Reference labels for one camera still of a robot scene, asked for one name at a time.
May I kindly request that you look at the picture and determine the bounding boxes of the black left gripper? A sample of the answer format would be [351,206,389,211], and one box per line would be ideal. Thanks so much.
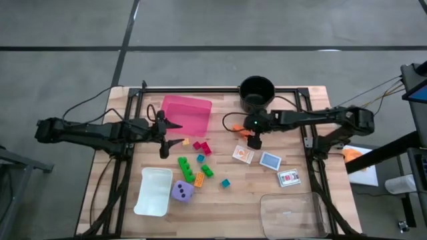
[132,109,185,160]

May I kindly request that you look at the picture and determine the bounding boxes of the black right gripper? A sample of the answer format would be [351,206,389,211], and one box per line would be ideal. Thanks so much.
[243,108,280,151]

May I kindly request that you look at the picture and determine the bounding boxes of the orange toy piece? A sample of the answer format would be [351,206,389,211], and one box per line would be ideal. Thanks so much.
[232,124,252,139]

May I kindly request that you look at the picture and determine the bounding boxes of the large red toy brick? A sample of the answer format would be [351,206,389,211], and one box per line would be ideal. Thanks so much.
[200,141,213,157]

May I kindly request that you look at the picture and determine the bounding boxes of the long green toy brick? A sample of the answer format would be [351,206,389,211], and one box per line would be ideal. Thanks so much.
[177,156,196,184]

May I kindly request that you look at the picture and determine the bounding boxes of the blue playing card deck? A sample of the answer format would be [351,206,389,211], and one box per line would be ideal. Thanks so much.
[259,151,283,172]

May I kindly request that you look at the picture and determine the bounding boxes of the white wooden block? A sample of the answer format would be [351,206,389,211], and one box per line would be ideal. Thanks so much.
[232,144,256,165]

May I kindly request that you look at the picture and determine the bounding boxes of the small green toy brick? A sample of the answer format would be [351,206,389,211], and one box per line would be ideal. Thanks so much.
[200,164,215,179]

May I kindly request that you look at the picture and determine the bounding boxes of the white plastic bin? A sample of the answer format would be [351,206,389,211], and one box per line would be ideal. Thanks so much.
[133,167,174,218]

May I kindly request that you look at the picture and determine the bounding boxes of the pink translucent plastic bin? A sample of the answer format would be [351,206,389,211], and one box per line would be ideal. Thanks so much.
[161,94,214,138]

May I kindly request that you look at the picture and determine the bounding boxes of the black round pot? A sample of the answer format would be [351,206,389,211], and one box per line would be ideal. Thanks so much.
[238,75,276,115]

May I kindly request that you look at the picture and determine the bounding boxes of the red white card deck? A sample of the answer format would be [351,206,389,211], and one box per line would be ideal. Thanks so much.
[276,168,302,188]

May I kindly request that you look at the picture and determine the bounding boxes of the purple foam die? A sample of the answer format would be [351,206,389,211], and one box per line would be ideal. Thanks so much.
[170,180,195,204]

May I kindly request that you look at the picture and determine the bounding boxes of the orange object on paper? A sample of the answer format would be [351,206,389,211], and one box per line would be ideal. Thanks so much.
[342,148,365,165]

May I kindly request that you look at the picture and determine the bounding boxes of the clear plastic bin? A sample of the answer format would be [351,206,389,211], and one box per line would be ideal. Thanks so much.
[260,191,331,239]

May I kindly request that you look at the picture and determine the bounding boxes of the white paper sheet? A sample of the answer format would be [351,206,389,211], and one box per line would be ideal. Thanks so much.
[342,144,380,187]

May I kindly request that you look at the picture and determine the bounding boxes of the black slanted beam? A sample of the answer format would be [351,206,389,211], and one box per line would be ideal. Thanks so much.
[345,131,422,175]

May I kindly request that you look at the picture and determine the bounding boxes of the white paper towel roll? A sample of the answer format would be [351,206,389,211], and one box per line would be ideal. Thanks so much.
[384,173,418,195]

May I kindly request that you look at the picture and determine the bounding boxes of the grey metal cart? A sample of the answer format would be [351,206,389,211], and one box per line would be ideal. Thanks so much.
[0,145,55,240]

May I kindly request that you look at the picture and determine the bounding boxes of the monitor with blue screen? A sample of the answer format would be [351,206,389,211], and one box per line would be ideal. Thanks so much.
[401,77,427,104]

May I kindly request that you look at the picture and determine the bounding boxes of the black equipment cart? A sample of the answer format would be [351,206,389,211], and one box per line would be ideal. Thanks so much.
[400,61,427,149]

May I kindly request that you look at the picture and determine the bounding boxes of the dark equipment box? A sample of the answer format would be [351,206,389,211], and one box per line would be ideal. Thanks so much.
[406,147,427,201]

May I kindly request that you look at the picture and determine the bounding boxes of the black left camera cable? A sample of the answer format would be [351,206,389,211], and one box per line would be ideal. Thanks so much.
[145,103,158,123]

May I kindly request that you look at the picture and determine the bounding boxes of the black camera cable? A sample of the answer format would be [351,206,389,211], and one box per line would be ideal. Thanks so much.
[222,111,250,133]
[145,103,158,123]

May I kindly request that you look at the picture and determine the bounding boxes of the black right camera cable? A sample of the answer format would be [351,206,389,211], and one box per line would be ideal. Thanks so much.
[222,111,250,133]

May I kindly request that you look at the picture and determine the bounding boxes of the black metal table frame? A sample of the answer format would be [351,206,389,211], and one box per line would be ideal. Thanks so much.
[79,79,363,239]

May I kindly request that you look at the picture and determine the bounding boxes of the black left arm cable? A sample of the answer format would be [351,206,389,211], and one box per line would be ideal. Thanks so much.
[61,85,145,121]

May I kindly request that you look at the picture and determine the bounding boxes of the black cable beside frame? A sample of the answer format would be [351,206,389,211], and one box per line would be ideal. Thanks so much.
[89,156,114,228]

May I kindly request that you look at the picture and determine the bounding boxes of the grey tether cable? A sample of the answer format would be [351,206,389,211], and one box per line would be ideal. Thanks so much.
[334,76,401,108]

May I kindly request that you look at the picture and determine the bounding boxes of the yellow tether cable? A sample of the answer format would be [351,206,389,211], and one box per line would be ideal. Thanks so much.
[361,87,405,109]

